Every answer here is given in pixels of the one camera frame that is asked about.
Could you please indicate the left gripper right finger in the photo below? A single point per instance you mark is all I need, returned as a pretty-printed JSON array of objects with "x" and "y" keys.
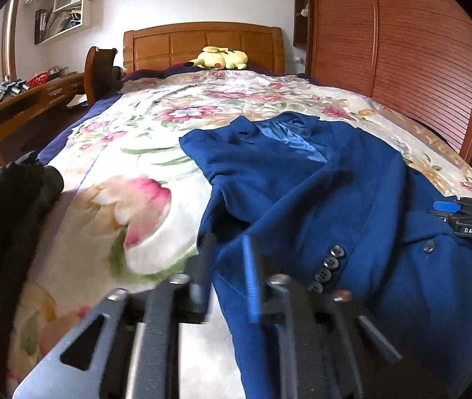
[{"x": 328, "y": 348}]

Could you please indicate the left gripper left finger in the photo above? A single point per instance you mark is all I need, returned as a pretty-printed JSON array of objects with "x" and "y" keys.
[{"x": 128, "y": 345}]

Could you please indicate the navy blue suit jacket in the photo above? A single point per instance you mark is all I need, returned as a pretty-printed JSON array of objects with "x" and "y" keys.
[{"x": 335, "y": 207}]

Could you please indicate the floral quilt bedspread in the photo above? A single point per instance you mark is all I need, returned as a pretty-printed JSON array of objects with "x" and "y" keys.
[{"x": 133, "y": 200}]

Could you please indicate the black folded garment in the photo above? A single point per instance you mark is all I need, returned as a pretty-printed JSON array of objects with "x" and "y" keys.
[{"x": 28, "y": 191}]

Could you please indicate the louvered wooden wardrobe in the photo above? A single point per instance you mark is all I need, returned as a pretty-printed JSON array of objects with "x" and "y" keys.
[{"x": 412, "y": 56}]

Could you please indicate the wooden desk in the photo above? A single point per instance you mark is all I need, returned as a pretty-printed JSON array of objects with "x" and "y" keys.
[{"x": 16, "y": 111}]

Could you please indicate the wooden chair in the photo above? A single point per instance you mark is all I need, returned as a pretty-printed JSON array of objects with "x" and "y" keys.
[{"x": 99, "y": 76}]

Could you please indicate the red basket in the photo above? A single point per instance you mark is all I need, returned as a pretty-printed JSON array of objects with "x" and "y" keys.
[{"x": 38, "y": 80}]

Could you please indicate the black binoculars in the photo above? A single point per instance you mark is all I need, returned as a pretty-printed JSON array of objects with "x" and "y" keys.
[{"x": 13, "y": 88}]

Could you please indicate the yellow plush toy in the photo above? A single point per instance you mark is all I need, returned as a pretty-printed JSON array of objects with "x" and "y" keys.
[{"x": 217, "y": 58}]

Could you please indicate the wooden bed headboard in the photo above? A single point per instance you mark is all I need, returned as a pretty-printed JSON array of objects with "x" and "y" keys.
[{"x": 160, "y": 47}]

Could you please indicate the white wall shelf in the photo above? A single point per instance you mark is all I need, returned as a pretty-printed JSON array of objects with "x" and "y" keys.
[{"x": 56, "y": 19}]

